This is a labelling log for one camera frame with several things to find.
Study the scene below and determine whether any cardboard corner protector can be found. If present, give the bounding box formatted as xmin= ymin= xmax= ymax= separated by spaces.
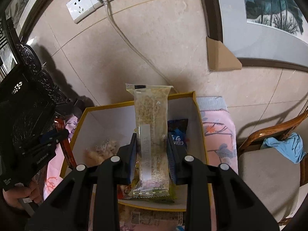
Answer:
xmin=206 ymin=37 xmax=242 ymax=71

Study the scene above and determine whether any bread bun packet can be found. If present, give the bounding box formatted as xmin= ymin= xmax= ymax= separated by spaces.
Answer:
xmin=83 ymin=139 xmax=119 ymax=167

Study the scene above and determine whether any green snack packet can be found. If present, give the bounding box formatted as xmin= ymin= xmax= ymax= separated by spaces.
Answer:
xmin=117 ymin=181 xmax=177 ymax=203

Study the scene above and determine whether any clear oat bar packet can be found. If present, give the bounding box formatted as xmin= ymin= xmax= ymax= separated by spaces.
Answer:
xmin=126 ymin=84 xmax=173 ymax=193

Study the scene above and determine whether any blue cloth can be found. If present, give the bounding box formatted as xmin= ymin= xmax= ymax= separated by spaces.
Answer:
xmin=260 ymin=132 xmax=306 ymax=164

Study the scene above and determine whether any wooden armchair grey cushion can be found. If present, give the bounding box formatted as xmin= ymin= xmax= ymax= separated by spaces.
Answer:
xmin=237 ymin=111 xmax=307 ymax=224

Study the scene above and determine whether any framed picture at left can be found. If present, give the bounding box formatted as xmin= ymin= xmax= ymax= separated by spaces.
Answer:
xmin=1 ymin=0 xmax=29 ymax=80

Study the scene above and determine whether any red snack stick packet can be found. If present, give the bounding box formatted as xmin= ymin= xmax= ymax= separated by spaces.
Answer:
xmin=54 ymin=117 xmax=77 ymax=169

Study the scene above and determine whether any framed landscape painting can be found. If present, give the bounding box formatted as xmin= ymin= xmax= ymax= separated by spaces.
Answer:
xmin=201 ymin=0 xmax=307 ymax=71

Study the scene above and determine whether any yellow white cardboard box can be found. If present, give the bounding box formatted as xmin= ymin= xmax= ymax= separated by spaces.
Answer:
xmin=70 ymin=92 xmax=207 ymax=212

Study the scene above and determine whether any person left hand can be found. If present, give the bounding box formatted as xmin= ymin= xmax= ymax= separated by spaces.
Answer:
xmin=3 ymin=179 xmax=42 ymax=209

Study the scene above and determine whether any blue cookie packet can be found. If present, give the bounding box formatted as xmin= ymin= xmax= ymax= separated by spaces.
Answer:
xmin=168 ymin=119 xmax=188 ymax=149

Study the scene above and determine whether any white double wall socket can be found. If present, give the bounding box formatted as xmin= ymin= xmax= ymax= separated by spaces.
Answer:
xmin=66 ymin=0 xmax=123 ymax=25

